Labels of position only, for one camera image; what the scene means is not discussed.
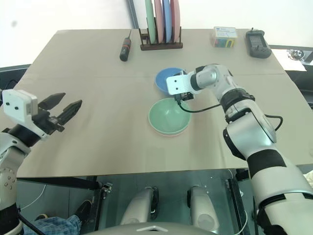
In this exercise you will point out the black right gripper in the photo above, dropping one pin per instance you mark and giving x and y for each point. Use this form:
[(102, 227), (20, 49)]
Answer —
[(187, 96)]

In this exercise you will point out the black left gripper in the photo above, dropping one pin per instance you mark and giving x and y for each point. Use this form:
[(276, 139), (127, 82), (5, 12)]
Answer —
[(47, 121)]

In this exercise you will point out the green bowl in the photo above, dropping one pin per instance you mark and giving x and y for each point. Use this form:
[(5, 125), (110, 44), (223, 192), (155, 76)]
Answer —
[(166, 117)]

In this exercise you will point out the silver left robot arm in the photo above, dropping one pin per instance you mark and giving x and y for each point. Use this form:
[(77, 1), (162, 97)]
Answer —
[(9, 151)]

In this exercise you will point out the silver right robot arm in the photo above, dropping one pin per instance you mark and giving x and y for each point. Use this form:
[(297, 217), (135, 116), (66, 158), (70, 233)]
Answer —
[(244, 127)]

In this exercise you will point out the blue bowl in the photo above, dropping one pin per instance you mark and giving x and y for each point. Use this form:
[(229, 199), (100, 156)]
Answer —
[(162, 78)]

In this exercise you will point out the pink bowl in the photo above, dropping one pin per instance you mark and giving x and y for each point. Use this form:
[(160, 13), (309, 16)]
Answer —
[(168, 135)]

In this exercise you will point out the dark wooden plate rack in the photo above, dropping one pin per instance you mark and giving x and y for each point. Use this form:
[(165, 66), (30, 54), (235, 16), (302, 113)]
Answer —
[(161, 46)]

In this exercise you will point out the black and orange screwdriver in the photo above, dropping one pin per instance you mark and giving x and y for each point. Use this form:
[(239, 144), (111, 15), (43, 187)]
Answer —
[(125, 50)]

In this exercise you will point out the clear box of coloured items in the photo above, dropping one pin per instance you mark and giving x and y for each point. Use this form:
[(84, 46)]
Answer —
[(224, 36)]

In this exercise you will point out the blue plate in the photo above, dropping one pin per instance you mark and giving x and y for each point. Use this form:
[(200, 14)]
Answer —
[(167, 19)]

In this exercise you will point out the light pink plate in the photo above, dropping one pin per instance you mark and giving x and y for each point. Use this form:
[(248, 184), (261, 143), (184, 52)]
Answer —
[(159, 19)]

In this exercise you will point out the coral pink plate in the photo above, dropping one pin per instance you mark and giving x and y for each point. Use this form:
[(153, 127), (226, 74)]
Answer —
[(176, 17)]

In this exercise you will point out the green plate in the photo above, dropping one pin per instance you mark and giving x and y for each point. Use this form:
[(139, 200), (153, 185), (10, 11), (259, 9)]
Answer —
[(149, 19)]

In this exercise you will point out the black handheld device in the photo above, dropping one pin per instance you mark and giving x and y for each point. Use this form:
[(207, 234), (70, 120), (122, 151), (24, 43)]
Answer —
[(258, 44)]

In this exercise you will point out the black shoe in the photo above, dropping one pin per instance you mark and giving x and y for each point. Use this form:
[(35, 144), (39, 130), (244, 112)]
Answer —
[(83, 211)]

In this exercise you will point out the silver right robot leg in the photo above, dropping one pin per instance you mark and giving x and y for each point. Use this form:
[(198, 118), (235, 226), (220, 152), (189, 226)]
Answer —
[(203, 208)]

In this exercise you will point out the silver robot leg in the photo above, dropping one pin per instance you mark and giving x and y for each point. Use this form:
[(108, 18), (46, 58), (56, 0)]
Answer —
[(139, 206), (203, 208)]

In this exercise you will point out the silver left robot leg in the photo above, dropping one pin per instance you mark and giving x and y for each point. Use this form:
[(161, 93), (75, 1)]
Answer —
[(139, 206)]

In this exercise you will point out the blue plaid trouser leg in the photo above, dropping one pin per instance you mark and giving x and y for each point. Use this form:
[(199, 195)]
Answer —
[(61, 225)]

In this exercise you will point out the silver robot torso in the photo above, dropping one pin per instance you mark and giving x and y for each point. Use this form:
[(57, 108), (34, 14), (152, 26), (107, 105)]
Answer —
[(151, 229)]

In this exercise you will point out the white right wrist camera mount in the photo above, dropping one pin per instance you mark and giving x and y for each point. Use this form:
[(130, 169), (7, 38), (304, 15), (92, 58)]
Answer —
[(177, 84)]

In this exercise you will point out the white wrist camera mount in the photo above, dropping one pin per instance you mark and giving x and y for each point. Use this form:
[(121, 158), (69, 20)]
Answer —
[(17, 105), (177, 84)]

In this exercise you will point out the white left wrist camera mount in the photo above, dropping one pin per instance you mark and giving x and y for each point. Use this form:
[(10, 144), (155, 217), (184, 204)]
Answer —
[(17, 105)]

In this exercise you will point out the black table frame bar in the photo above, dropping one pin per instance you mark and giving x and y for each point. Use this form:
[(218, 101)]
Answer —
[(61, 183)]

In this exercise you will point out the dark metal post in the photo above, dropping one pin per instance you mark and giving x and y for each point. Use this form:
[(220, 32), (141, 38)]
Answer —
[(132, 13)]

